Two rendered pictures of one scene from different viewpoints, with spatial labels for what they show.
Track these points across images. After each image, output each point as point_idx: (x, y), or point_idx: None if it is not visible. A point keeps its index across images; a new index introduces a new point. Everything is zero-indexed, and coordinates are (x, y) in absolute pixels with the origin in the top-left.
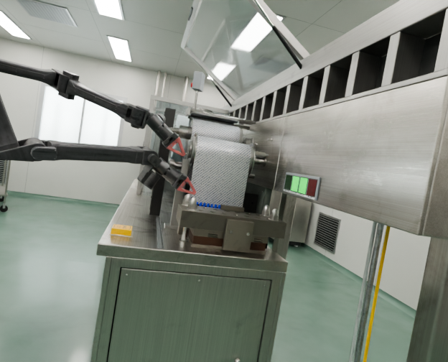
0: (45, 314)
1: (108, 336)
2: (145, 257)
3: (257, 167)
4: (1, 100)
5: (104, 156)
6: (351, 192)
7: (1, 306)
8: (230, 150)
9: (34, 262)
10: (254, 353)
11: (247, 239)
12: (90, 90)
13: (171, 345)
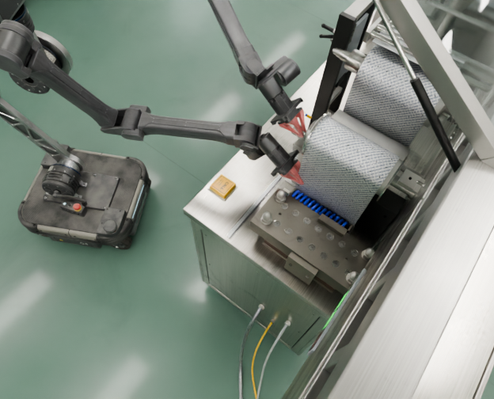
0: (272, 111)
1: (203, 251)
2: (215, 236)
3: (425, 176)
4: (81, 100)
5: (191, 136)
6: None
7: (245, 85)
8: (350, 168)
9: (302, 22)
10: (302, 329)
11: (306, 278)
12: (215, 2)
13: (242, 282)
